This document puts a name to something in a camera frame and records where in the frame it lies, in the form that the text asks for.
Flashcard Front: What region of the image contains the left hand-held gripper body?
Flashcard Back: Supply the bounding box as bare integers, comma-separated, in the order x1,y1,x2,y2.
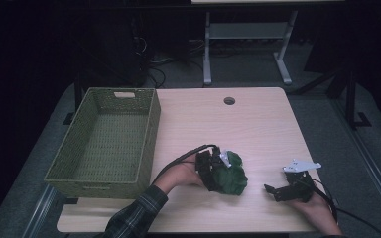
194,147,233,186

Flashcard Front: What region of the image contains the tangle of black cables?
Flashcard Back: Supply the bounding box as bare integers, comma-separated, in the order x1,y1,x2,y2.
143,36,207,89

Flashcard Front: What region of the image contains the metal floor rail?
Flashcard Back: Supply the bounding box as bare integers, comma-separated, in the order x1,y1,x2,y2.
22,183,60,238
330,98,381,230

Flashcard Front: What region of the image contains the dark computer tower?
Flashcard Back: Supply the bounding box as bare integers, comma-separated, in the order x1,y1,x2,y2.
107,13,147,87

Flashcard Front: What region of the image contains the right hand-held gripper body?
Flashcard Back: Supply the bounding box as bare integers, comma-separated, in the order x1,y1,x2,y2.
280,158,322,203

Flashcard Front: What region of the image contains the green fleece cloth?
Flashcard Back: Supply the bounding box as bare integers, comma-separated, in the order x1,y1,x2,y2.
212,151,249,197

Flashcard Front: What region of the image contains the person's left hand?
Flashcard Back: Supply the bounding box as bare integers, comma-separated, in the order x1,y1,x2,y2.
160,161,206,195

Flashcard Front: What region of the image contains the thin black cable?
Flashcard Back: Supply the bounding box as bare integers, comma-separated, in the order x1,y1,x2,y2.
336,208,381,238

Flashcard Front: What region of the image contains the white metal stand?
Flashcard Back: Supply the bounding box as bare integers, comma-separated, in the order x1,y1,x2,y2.
190,0,345,87

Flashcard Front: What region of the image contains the person's right hand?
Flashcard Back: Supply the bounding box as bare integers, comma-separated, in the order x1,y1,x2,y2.
286,193,343,237

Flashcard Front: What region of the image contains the black metal stand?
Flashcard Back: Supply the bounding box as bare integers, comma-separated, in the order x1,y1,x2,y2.
325,63,373,131

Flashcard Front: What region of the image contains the green woven basket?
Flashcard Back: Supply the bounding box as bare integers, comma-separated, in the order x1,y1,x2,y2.
44,86,162,200

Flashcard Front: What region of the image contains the right hand-held gripper cable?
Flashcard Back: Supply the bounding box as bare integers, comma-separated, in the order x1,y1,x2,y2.
310,178,339,223

